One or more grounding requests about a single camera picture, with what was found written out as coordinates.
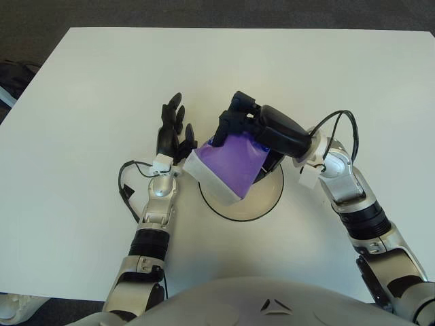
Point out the white moulded plastic object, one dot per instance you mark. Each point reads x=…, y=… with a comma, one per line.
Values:
x=17, y=305

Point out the grey robot torso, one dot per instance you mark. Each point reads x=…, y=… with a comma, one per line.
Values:
x=255, y=305

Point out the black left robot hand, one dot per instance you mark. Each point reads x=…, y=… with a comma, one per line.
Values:
x=167, y=141

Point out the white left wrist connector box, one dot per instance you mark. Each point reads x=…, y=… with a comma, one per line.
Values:
x=162, y=163

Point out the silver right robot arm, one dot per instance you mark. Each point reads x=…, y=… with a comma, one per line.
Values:
x=360, y=210

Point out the white plate with black rim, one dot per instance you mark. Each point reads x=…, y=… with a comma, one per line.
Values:
x=258, y=200

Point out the black bag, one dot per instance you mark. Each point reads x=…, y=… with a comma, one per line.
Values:
x=15, y=76

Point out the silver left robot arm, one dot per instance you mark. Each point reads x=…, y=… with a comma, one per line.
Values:
x=158, y=203

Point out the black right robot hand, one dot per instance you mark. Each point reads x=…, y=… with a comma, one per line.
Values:
x=278, y=132

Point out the purple tissue paper pack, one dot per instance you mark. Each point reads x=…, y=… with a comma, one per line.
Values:
x=227, y=166

